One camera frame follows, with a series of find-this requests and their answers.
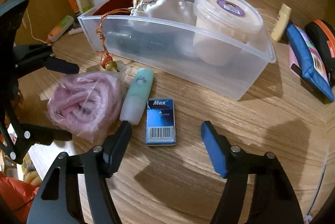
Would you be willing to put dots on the black orange round case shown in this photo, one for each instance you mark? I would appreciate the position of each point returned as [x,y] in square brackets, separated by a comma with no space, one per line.
[321,35]

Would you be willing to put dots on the mint green highlighter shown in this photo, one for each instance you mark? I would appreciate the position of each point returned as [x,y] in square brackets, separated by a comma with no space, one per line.
[137,96]

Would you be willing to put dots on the small cream lotion bottle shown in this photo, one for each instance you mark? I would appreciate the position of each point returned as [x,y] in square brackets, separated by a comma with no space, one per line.
[281,23]

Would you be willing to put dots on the blue fabric pouch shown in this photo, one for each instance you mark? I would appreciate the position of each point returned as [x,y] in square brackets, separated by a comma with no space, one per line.
[310,62]

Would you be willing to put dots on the blue Max staples box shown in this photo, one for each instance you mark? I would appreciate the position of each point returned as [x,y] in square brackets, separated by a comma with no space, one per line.
[160,129]

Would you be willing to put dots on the white red lip balm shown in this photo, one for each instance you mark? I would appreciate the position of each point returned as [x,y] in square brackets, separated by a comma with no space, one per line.
[76,31]

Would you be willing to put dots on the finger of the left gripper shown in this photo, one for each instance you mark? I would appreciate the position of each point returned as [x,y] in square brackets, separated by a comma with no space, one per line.
[46,135]
[61,66]

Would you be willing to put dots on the clear plastic storage bin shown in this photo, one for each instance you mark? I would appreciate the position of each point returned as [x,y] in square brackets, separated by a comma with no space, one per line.
[168,46]

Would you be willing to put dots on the orange sleeve forearm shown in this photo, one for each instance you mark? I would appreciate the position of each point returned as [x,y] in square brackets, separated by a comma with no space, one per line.
[18,195]

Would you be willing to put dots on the white plush toy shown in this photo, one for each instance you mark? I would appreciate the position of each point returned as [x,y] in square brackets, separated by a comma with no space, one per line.
[172,10]

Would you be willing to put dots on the orange green tube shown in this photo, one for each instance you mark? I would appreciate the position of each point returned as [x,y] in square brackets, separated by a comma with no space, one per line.
[59,29]

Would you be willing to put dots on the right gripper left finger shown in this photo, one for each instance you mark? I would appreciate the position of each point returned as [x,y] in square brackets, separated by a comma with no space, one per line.
[58,197]

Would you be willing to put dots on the white lidded plastic tub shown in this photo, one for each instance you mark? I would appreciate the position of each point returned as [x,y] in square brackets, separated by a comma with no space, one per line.
[236,19]

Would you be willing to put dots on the red pouch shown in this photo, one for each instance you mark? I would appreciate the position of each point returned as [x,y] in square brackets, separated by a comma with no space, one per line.
[111,5]

